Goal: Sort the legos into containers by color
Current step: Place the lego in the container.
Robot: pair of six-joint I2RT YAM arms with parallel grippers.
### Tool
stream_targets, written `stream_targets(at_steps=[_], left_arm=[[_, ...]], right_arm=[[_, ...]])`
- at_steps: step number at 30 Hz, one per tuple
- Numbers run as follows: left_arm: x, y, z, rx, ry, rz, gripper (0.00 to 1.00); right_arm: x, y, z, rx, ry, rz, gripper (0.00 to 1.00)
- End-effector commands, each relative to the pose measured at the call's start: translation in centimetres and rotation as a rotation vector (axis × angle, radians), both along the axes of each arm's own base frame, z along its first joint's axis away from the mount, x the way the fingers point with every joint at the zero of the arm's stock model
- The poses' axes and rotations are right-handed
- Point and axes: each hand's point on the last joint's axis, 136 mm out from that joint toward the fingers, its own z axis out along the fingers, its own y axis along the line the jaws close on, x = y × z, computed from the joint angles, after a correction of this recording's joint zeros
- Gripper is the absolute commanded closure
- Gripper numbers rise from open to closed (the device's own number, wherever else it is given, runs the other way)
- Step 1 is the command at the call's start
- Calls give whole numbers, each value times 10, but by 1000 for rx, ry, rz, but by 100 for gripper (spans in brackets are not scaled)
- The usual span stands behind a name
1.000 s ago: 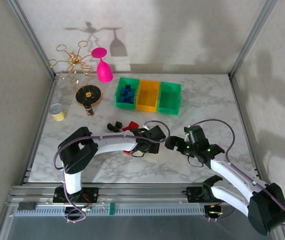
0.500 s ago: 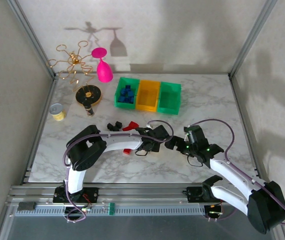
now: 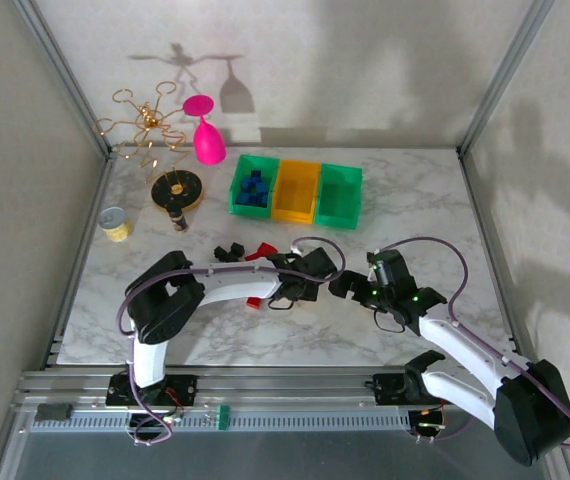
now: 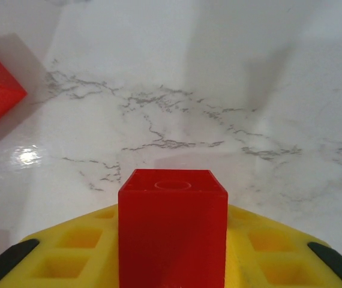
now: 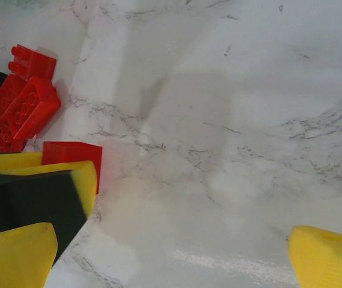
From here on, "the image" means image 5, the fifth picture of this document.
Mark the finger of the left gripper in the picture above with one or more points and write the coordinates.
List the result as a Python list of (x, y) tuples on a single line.
[(39, 198), (9, 160)]

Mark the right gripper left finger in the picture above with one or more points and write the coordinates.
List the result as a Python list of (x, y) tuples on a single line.
[(15, 261)]

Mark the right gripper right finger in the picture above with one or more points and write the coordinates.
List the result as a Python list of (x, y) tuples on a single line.
[(327, 264)]

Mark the long red lego brick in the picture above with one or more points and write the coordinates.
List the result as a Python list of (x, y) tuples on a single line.
[(34, 111)]

